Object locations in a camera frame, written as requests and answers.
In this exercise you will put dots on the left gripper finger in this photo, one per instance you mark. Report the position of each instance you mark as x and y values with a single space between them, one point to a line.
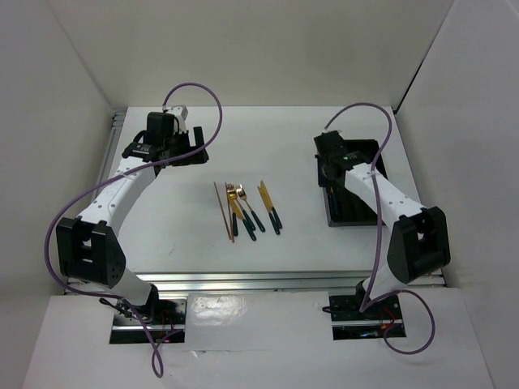
197 159
199 136

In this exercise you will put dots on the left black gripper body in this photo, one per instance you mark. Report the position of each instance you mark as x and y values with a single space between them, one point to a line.
178 145

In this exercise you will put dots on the gold spoon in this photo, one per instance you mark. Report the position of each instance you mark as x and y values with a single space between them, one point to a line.
334 208

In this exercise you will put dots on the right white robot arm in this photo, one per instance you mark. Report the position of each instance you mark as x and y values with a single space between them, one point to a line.
358 192

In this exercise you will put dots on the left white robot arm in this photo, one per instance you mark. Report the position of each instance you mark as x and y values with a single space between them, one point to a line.
88 247

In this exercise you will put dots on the copper chopstick right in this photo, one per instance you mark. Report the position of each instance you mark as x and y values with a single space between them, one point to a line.
231 225

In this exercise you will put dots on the copper chopstick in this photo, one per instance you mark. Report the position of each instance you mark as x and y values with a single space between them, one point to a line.
231 225
227 228

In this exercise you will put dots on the copper chopstick left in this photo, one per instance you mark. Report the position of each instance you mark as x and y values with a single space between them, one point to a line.
227 228

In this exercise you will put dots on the black cutlery tray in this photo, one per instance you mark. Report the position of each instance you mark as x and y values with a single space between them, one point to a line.
334 156

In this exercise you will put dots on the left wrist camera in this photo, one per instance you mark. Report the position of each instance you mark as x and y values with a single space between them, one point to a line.
180 113

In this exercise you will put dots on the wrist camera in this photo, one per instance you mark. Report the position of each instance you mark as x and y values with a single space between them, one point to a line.
180 113
330 133

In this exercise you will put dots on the aluminium table rail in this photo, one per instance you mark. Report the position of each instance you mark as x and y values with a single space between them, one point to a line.
254 282

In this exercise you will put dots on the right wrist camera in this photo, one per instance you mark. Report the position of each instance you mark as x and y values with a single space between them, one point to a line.
330 133

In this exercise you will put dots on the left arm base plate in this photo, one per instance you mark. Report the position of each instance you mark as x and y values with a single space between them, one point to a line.
167 323

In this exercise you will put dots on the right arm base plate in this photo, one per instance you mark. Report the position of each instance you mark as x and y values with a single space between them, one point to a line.
348 323

